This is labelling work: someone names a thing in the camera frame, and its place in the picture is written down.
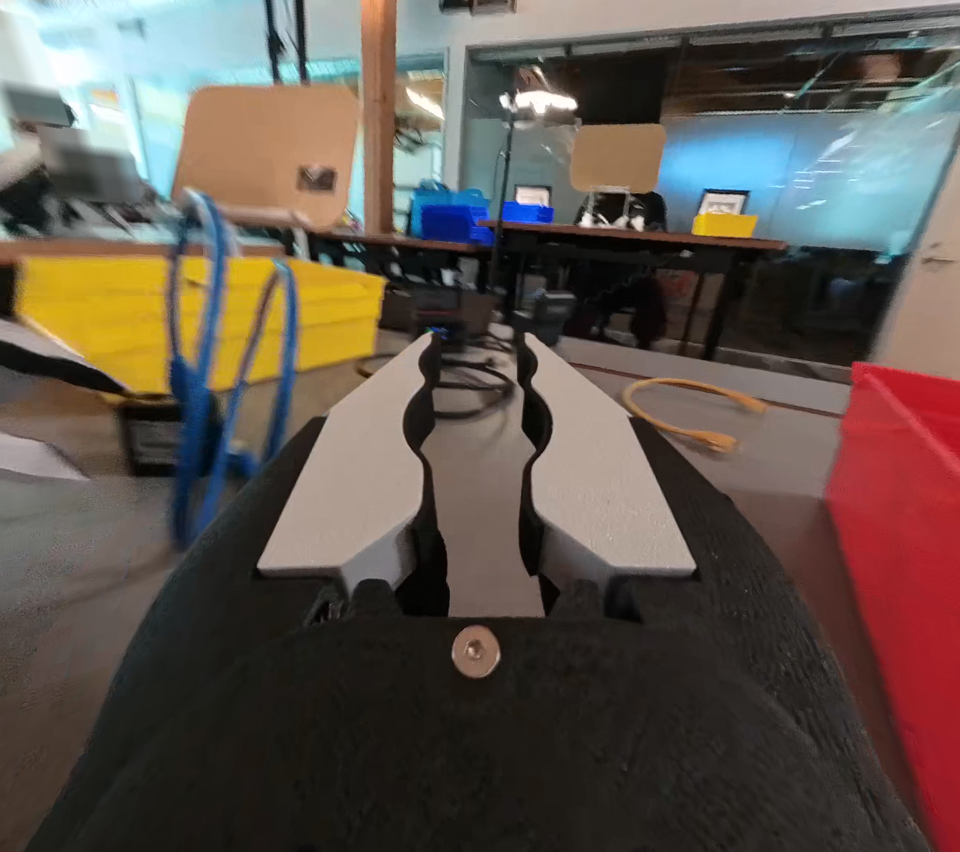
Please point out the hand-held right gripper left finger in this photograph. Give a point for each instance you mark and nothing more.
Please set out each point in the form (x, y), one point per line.
(352, 477)

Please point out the light stand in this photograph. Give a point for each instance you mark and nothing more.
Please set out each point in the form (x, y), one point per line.
(507, 192)

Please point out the framed picture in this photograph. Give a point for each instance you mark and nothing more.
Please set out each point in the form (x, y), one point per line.
(532, 195)
(725, 201)

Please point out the small yellow bin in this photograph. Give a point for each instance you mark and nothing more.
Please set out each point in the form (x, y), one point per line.
(724, 226)

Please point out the blue plastic bin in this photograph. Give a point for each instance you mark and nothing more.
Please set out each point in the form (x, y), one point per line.
(450, 219)
(527, 213)

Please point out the glass window wall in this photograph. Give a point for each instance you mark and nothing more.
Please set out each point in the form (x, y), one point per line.
(787, 177)

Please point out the yellow plastic bin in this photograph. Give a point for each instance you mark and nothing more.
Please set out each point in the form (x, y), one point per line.
(97, 312)

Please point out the wooden post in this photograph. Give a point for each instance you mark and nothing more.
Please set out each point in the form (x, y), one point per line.
(377, 80)

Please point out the black power station with display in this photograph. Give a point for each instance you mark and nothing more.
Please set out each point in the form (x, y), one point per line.
(450, 308)

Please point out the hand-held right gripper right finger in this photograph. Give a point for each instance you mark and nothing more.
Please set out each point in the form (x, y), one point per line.
(607, 485)

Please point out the red plastic bin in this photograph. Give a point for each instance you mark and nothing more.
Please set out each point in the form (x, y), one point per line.
(900, 530)

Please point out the long dark table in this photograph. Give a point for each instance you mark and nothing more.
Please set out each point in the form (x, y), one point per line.
(637, 236)

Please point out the black box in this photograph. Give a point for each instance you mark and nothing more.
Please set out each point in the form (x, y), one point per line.
(150, 440)

